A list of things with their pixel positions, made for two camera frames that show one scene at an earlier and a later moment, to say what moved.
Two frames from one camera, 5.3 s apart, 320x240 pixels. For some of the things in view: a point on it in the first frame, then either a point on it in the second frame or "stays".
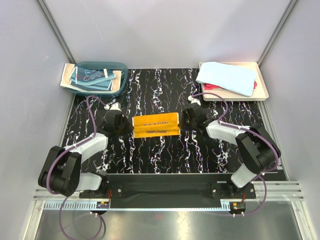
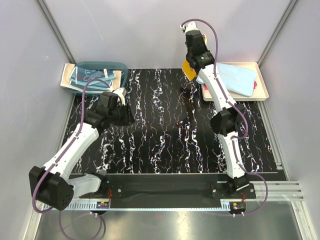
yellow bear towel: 159,125 -> 189,70
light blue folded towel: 238,79 stays
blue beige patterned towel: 90,79 stays
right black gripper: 184,115 -> 204,49
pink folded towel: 207,86 stays
